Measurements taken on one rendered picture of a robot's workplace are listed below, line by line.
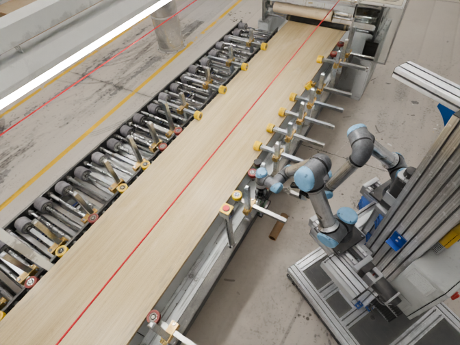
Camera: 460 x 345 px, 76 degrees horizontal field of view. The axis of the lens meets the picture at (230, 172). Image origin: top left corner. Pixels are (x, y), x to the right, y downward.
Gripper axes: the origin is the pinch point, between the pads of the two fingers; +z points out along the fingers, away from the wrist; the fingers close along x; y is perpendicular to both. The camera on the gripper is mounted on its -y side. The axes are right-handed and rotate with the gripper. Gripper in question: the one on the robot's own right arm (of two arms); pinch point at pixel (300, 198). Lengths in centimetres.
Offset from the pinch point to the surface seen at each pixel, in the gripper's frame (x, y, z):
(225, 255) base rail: -65, -30, 12
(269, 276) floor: -40, -4, 83
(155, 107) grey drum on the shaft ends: 33, -176, -3
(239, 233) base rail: -45, -30, 12
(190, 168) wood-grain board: -20, -91, -8
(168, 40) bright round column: 246, -347, 59
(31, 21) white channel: -89, -60, -162
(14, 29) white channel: -94, -60, -162
